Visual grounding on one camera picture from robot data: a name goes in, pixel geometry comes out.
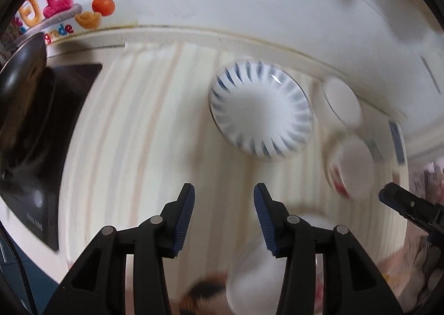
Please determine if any plain white plate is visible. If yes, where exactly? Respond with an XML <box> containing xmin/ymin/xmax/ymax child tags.
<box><xmin>225</xmin><ymin>214</ymin><xmax>327</xmax><ymax>315</ymax></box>

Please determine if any blue striped white plate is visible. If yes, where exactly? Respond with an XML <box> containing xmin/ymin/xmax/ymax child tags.
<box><xmin>208</xmin><ymin>57</ymin><xmax>315</xmax><ymax>163</ymax></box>

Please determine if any blue kitchen cabinet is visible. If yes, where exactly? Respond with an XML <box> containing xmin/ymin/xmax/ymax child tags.
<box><xmin>0</xmin><ymin>228</ymin><xmax>60</xmax><ymax>315</ymax></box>

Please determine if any black glass gas stove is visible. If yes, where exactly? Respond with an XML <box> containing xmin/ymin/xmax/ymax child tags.
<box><xmin>0</xmin><ymin>63</ymin><xmax>103</xmax><ymax>252</ymax></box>

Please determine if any white bowl with red print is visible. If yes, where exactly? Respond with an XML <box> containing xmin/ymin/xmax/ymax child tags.
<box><xmin>324</xmin><ymin>132</ymin><xmax>376</xmax><ymax>200</ymax></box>

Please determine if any blue smartphone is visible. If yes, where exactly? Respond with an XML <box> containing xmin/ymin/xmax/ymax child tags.
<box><xmin>388</xmin><ymin>121</ymin><xmax>407</xmax><ymax>165</ymax></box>

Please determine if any white bowl with black rim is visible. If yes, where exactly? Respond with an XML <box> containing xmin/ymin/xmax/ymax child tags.
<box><xmin>321</xmin><ymin>77</ymin><xmax>363</xmax><ymax>129</ymax></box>

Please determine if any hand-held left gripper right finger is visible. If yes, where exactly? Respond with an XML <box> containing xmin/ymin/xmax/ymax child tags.
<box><xmin>254</xmin><ymin>183</ymin><xmax>405</xmax><ymax>315</ymax></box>

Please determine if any striped beige table cloth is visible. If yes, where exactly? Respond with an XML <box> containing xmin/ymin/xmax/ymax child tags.
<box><xmin>64</xmin><ymin>42</ymin><xmax>410</xmax><ymax>315</ymax></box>

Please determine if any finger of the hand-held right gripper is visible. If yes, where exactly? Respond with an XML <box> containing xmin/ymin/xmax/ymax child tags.
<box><xmin>379</xmin><ymin>182</ymin><xmax>444</xmax><ymax>233</ymax></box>

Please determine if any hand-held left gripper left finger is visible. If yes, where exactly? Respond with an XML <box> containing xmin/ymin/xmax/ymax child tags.
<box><xmin>42</xmin><ymin>183</ymin><xmax>195</xmax><ymax>315</ymax></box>

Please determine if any black frying pan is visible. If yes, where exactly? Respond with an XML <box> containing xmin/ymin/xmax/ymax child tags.
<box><xmin>0</xmin><ymin>32</ymin><xmax>48</xmax><ymax>149</ymax></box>

